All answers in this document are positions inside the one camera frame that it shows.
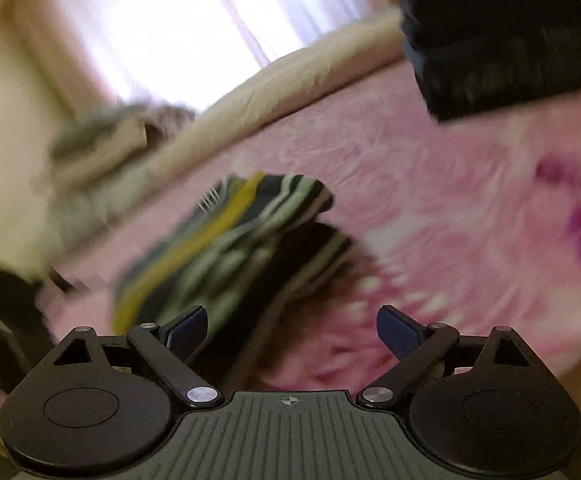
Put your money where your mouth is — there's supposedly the striped navy sweater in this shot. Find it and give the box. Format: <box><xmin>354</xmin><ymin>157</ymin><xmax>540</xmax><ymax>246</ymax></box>
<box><xmin>112</xmin><ymin>171</ymin><xmax>353</xmax><ymax>361</ymax></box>

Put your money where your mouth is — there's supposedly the pink curtain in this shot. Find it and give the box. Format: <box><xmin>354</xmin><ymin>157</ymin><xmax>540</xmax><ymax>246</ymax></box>
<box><xmin>50</xmin><ymin>0</ymin><xmax>376</xmax><ymax>111</ymax></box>

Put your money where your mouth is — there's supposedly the pink rose bedsheet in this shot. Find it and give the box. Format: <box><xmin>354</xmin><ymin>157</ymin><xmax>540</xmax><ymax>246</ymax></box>
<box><xmin>35</xmin><ymin>55</ymin><xmax>581</xmax><ymax>401</ymax></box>

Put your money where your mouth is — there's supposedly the black garment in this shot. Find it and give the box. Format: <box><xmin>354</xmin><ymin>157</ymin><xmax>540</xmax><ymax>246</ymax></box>
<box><xmin>363</xmin><ymin>0</ymin><xmax>581</xmax><ymax>122</ymax></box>

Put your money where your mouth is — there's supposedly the white quilted pillow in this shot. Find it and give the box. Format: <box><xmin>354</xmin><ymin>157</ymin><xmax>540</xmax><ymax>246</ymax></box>
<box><xmin>0</xmin><ymin>125</ymin><xmax>66</xmax><ymax>311</ymax></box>

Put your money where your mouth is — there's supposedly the pink folded blanket stack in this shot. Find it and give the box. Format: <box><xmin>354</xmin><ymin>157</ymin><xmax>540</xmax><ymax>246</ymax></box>
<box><xmin>48</xmin><ymin>102</ymin><xmax>198</xmax><ymax>181</ymax></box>

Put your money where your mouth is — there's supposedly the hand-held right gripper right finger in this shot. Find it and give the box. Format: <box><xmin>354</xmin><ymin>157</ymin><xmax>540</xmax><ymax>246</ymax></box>
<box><xmin>356</xmin><ymin>304</ymin><xmax>538</xmax><ymax>407</ymax></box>

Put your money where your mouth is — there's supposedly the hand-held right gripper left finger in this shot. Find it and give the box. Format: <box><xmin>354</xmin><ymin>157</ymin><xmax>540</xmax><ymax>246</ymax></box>
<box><xmin>53</xmin><ymin>304</ymin><xmax>224</xmax><ymax>407</ymax></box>

